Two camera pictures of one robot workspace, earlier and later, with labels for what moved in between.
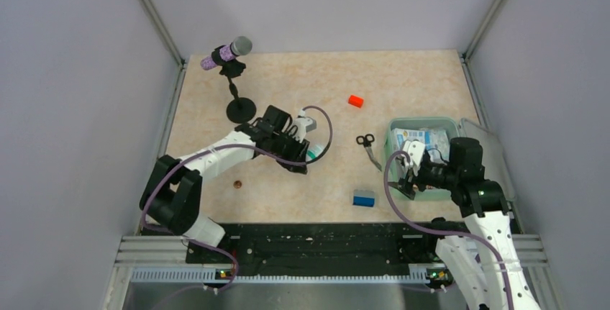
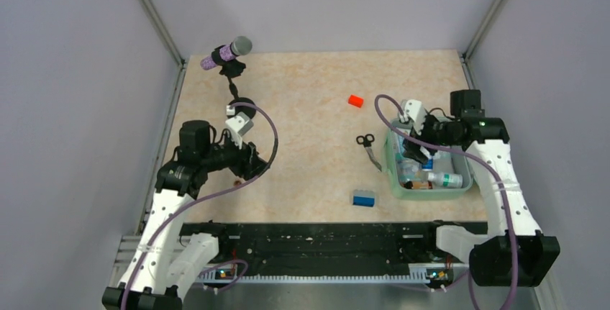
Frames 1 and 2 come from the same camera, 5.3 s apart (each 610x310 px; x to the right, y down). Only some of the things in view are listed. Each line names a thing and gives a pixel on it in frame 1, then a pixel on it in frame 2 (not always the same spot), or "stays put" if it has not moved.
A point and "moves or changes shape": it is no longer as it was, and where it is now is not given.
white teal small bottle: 313,152 moves or changes shape
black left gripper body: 288,147 -> 228,155
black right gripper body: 429,172 -> 435,131
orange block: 355,101 stays put
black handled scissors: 367,140 stays put
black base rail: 323,249 stays put
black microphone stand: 239,110 stays put
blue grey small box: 363,198 stays put
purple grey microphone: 240,45 stays put
